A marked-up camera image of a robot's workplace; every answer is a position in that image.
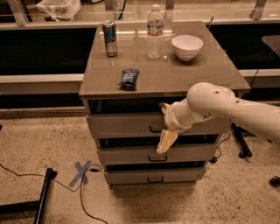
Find grey top drawer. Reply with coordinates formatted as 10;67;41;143
86;112;230;139

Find black floor cable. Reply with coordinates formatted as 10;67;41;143
0;162;109;224

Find silver blue drink can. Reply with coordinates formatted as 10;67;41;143
102;20;117;57

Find black stand leg left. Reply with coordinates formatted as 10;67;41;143
0;168;57;224

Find black stand leg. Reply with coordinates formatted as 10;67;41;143
0;168;57;224
231;123;252;158

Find blue tape cross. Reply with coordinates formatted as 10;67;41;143
68;160;91;187

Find black stand leg right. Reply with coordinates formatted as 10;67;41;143
231;123;252;158

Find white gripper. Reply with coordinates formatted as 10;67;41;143
157;102;191;154

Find grey drawer cabinet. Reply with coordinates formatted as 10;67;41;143
78;20;252;189

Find clear plastic bag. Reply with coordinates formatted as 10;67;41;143
36;0;81;21

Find black caster wheel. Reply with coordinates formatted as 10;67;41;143
269;176;280;187

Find grey middle drawer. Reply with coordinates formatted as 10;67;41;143
97;144;217;165

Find grey bottom drawer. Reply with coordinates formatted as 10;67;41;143
104;167;206;186

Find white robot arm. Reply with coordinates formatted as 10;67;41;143
157;82;280;154

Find white ceramic bowl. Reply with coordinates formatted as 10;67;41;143
171;35;204;61

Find clear plastic water bottle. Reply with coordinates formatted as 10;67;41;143
147;4;164;59

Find grey drawer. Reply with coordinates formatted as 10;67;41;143
86;112;230;139
97;144;217;165
104;167;206;186

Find dark blue snack packet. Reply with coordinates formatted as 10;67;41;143
119;68;139;90

